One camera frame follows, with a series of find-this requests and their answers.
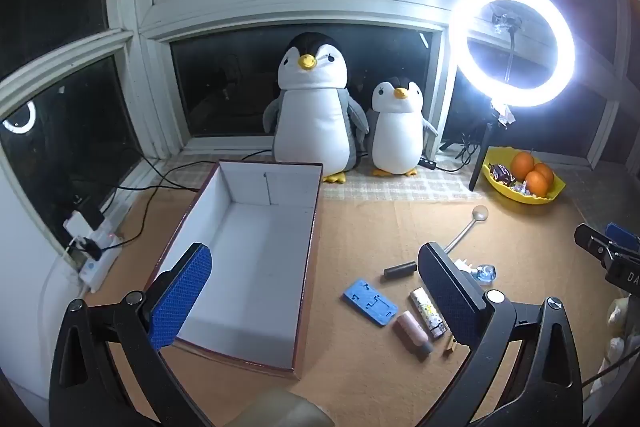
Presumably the black power cable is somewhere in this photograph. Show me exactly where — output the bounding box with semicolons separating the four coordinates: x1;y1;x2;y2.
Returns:
107;154;201;195

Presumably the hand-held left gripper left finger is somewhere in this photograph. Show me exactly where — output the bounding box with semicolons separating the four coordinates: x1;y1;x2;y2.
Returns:
49;243;213;427

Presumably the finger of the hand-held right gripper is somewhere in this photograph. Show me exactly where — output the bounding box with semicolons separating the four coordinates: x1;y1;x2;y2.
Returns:
605;222;640;255
574;223;621;268

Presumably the white power strip cord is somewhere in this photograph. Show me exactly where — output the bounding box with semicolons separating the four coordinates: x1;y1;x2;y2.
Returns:
37;264;88;309

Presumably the white power adapter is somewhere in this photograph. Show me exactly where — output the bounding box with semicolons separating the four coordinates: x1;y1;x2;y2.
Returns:
63;210;93;238

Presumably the yellow fruit bowl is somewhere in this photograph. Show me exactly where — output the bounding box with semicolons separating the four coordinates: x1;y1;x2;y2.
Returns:
481;146;567;206

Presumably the small penguin plush toy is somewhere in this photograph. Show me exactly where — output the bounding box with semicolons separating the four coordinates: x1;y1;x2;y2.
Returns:
365;76;438;178

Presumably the white patterned tube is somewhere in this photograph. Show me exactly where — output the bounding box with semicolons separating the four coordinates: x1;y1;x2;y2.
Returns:
410;287;447;339

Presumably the pink tube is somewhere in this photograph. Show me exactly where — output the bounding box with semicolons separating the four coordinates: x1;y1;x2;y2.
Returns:
392;312;433;360

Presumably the white window frame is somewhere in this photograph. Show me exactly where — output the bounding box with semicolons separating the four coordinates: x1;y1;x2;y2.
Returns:
0;0;640;268

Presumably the white cardboard box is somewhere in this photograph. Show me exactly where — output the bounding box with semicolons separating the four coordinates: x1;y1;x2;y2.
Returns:
145;160;325;380

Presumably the black power adapter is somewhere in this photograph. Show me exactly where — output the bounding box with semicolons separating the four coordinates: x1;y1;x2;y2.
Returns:
75;197;106;228

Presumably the small black usb charger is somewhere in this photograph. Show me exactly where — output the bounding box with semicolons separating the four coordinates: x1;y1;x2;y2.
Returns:
70;237;102;259

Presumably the dark gripper cable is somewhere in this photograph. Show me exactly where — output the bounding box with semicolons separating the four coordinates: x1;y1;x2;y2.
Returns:
582;352;640;390

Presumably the white power strip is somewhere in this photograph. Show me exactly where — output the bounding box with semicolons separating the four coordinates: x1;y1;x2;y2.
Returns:
67;227;123;293

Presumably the blue phone stand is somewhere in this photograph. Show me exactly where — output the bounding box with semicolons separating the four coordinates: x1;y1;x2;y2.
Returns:
343;278;399;327

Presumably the black cylinder tube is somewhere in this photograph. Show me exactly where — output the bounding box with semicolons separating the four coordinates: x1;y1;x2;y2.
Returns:
384;261;418;280

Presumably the small clear blue bottle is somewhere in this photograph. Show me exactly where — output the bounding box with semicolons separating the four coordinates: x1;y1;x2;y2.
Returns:
472;263;499;284

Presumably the black ring light cable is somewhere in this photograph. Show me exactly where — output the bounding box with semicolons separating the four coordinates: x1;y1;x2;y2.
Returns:
440;132;483;172

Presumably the grey spoon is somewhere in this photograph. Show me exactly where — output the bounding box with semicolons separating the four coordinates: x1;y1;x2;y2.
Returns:
442;205;490;255

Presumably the large penguin plush toy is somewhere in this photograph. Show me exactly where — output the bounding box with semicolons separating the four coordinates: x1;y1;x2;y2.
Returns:
262;32;371;184

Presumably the black usb cable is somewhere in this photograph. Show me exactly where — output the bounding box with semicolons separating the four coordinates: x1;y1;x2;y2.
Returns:
100;151;273;255

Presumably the black tripod stand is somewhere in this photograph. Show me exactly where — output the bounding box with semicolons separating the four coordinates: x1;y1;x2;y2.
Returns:
467;99;516;192

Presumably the person's right hand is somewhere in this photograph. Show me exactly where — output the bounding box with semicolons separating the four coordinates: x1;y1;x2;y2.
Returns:
592;297;632;400

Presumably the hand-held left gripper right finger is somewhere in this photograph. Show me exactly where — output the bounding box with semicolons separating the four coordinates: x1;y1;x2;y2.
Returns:
417;242;586;427

